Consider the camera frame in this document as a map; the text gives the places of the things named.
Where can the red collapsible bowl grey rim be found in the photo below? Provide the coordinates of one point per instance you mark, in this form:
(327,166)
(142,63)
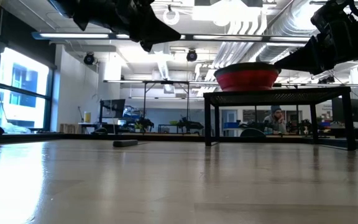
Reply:
(247,79)

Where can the black ceiling spotlight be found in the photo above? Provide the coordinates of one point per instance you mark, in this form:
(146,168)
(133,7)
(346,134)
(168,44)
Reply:
(326,80)
(89,58)
(192,55)

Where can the long ceiling light bar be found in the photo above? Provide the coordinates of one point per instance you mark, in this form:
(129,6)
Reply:
(73,35)

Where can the black perforated metal stand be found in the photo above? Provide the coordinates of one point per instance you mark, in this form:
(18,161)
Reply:
(275,95)

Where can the dark computer monitor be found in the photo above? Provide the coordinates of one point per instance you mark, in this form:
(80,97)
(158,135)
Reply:
(356,109)
(115,105)

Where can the person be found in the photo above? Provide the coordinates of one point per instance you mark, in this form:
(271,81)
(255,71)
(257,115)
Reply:
(275,121)

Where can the dark green room plant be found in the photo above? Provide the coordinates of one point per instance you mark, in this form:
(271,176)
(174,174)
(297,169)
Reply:
(144,123)

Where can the dark rounded chair back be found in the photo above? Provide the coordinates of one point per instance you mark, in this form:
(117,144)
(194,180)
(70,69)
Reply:
(253,132)

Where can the yellow container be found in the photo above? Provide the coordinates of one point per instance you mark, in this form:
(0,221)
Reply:
(87,116)

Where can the crumpled clear plastic sheet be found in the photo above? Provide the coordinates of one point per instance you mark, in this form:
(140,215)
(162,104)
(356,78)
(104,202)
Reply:
(15,128)

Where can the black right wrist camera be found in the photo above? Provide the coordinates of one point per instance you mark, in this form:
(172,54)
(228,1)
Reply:
(328,15)

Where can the silver ventilation duct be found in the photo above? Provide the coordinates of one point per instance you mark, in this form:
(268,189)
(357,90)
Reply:
(287,21)

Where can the black metal rig frame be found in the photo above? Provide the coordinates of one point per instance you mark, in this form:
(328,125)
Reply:
(166,82)

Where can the black aluminium table frame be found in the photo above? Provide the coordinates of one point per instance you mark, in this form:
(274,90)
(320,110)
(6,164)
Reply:
(129,137)

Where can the black arched bracket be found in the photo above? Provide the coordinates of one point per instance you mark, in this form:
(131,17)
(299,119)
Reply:
(100,130)

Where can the window with dark frame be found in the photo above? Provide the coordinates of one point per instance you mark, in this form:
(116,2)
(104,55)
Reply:
(23,74)

